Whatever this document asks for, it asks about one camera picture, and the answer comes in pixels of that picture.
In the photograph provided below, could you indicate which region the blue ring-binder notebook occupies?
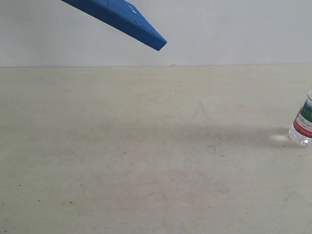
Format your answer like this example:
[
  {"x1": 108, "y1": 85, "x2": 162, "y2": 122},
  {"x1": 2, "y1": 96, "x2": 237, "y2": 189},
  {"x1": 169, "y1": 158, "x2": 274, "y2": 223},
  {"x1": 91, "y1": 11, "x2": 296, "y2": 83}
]
[{"x1": 64, "y1": 0, "x2": 167, "y2": 51}]

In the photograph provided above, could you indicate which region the clear plastic water bottle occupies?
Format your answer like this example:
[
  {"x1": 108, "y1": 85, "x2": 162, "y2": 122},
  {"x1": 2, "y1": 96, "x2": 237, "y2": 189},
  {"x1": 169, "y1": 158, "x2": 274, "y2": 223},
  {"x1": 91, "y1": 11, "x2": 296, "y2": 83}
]
[{"x1": 289, "y1": 90, "x2": 312, "y2": 147}]

